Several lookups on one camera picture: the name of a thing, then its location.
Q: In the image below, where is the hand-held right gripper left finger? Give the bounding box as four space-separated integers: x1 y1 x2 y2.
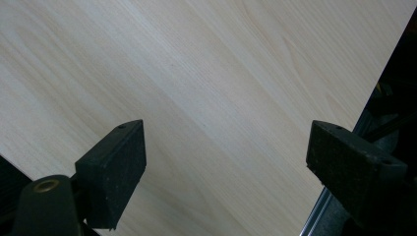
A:
74 119 148 230

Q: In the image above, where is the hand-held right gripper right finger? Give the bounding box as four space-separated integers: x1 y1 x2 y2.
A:
305 119 417 230

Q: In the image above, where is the black metal rod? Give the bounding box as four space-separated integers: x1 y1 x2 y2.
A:
362 112 417 143

